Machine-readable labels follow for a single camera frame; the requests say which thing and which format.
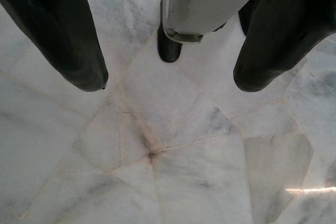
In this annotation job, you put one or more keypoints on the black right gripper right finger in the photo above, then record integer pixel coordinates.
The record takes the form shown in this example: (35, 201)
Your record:
(283, 37)

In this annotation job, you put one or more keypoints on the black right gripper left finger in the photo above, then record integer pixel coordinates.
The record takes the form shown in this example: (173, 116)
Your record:
(55, 30)

